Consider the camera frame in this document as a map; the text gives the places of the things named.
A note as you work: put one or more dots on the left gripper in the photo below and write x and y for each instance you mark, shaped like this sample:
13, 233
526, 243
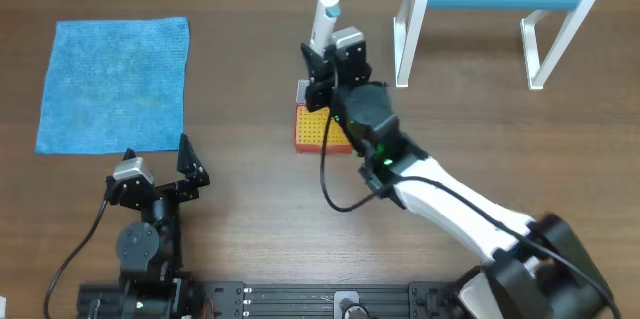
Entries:
135, 195

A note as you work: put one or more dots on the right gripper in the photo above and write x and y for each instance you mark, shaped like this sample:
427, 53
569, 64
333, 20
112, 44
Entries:
352, 69

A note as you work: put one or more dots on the white pipette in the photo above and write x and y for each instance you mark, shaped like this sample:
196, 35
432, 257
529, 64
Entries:
322, 24

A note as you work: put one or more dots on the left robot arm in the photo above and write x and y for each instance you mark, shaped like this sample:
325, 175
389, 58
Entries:
145, 249

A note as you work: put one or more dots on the red and yellow tip box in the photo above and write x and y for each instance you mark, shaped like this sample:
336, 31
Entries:
311, 131

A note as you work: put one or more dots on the blue cloth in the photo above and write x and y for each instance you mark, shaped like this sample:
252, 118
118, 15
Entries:
112, 84

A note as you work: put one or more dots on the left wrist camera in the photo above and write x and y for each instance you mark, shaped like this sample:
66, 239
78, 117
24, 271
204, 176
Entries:
132, 169

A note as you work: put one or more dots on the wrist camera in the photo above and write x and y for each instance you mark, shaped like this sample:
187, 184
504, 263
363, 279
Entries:
346, 38
132, 169

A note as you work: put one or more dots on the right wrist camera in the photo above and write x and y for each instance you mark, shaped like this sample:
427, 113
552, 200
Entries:
346, 38

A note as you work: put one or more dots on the mounting rail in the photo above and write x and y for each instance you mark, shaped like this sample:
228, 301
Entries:
300, 301

